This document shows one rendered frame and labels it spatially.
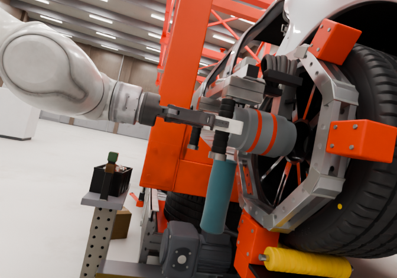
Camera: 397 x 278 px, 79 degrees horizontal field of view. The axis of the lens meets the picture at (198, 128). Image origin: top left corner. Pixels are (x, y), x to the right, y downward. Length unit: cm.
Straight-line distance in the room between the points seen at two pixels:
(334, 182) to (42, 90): 56
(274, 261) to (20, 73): 67
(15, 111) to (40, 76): 618
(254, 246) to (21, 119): 606
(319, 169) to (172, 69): 83
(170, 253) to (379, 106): 85
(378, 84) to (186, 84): 80
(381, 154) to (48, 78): 55
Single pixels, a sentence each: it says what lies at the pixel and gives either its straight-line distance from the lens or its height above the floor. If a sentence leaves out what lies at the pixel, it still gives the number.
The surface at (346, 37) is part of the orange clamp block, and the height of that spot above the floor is 111.
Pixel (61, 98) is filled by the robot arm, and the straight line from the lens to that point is 37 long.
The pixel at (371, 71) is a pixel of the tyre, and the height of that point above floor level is 102.
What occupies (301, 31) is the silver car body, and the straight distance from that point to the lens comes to 118.
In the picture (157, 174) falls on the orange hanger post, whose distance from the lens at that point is 117.
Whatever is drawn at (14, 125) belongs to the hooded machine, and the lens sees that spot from 653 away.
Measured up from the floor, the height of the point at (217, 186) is 64.
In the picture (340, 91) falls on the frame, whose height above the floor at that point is 95.
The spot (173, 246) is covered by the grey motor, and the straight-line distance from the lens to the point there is 106.
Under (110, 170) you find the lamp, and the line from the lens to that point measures 112.
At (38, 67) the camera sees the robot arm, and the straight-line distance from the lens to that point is 36.
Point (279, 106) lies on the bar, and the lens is 82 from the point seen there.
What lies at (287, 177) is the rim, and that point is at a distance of 89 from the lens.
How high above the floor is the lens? 78
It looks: 3 degrees up
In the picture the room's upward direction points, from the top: 12 degrees clockwise
